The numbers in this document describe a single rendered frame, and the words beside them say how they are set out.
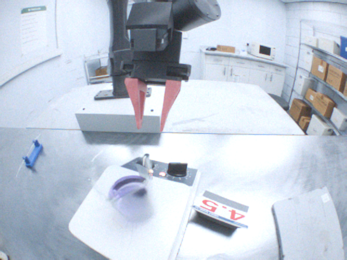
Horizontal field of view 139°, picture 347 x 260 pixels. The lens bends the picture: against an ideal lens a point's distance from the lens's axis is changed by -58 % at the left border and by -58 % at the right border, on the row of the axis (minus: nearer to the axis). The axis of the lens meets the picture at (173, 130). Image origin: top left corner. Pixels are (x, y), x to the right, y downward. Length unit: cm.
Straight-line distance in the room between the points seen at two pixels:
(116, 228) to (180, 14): 26
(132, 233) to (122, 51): 42
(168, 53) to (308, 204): 38
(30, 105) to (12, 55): 61
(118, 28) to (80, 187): 41
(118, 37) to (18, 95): 142
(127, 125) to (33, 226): 37
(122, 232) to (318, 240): 34
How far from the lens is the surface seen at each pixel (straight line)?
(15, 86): 172
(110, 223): 18
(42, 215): 37
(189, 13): 20
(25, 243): 40
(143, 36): 15
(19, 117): 173
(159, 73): 21
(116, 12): 48
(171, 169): 24
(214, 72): 260
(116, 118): 41
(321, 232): 37
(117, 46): 45
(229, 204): 28
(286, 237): 30
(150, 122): 39
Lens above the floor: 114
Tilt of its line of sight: 36 degrees down
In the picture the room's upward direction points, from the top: 1 degrees counter-clockwise
